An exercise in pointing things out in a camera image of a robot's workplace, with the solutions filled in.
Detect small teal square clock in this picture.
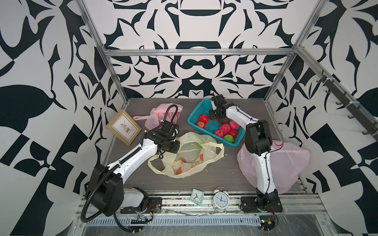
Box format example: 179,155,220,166
190,188,204,206

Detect teal perforated plastic basket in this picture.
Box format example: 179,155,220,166
188,99,245,147

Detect pink plastic bag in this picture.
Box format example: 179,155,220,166
133,103,183,130
237,140,310,194

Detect dark purple fruit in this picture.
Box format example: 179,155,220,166
218,117,229,125

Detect gold framed picture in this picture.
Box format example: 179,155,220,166
106,110,141,146

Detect white twin-bell alarm clock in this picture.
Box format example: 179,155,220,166
212,186,229,212

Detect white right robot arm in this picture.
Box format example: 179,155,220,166
209,95,278,204

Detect wall hook rail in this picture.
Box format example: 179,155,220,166
317,70,378,141

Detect small dark red apple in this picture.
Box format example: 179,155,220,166
229,129,238,138

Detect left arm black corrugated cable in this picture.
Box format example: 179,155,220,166
80,104,179,223

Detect smooth red apple with stem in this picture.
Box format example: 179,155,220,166
196,122,206,129

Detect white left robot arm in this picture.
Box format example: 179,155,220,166
81,121,180,223

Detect yellow plastic bag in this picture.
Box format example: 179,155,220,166
148,132,225,179

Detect pink plastic bag front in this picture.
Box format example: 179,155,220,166
237,140,310,194

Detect white slotted cable duct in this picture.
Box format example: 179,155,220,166
87,215,261,227

